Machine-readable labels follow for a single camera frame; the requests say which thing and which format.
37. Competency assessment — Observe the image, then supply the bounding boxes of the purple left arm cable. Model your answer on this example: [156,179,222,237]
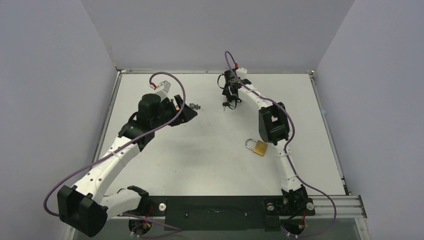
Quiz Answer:
[43,71,187,218]

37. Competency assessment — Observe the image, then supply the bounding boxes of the large brass padlock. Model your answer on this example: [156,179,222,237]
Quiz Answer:
[245,138,268,157]

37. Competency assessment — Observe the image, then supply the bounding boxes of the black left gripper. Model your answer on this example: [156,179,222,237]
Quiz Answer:
[151,95,197,130]

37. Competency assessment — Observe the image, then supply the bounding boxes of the black-headed keys bunch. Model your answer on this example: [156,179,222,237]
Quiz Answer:
[222,101,233,111]

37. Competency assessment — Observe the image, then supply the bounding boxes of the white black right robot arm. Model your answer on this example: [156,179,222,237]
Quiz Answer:
[221,68,309,215]

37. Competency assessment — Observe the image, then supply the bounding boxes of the aluminium table frame rail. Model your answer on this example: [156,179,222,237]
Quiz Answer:
[67,194,368,220]

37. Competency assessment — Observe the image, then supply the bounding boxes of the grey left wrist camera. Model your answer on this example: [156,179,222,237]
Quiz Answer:
[150,80,171,98]

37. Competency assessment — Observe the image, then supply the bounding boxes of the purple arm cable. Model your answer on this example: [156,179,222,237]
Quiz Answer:
[224,50,338,239]
[43,71,187,218]

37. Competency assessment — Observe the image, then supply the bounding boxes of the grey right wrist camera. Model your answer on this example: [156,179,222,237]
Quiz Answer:
[234,67,248,80]

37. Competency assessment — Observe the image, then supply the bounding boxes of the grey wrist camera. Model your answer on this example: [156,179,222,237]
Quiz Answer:
[150,80,171,98]
[234,67,248,80]

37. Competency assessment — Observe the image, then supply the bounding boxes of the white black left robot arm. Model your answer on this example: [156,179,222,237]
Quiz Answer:
[57,93,198,238]

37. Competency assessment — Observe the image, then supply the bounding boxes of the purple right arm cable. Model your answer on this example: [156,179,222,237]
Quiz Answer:
[224,50,338,239]

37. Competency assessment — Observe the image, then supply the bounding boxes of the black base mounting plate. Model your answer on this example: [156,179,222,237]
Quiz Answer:
[129,195,316,231]

